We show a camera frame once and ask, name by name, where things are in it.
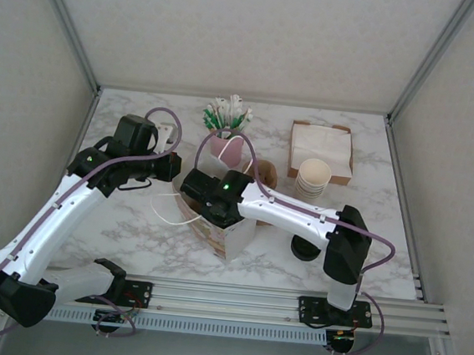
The white paper napkins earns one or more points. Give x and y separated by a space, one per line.
320 141

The aluminium left frame post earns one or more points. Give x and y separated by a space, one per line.
70 23

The wrapped stirrers and sugar sticks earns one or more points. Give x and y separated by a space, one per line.
226 111

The controller circuit board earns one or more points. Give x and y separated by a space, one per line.
116 318
341 340

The brown pulp cup carrier stack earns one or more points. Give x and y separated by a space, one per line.
268 174

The aluminium right frame post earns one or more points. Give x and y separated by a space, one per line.
431 57

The aluminium rail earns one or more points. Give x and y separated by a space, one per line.
84 129
395 159
225 300

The cream paper cup stack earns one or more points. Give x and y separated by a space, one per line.
314 172

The left controller circuit board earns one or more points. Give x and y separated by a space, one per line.
116 318

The pink holder cup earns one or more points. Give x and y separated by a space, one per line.
227 151

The white paper carry bag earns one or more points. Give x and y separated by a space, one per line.
239 240

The black cup lid stack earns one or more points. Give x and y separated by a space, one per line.
303 251

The aluminium right side rail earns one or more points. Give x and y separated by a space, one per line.
395 159

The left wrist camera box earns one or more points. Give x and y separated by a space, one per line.
164 135

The aluminium left side rail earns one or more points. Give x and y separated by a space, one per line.
84 129

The right controller circuit board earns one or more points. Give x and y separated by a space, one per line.
341 340

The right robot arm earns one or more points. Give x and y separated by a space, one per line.
292 212

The brown cardboard napkin box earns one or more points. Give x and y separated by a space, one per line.
348 180

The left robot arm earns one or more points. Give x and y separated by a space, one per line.
47 226

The aluminium front rail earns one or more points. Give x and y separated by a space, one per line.
225 300

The aluminium frame post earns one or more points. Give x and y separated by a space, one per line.
431 57
70 23

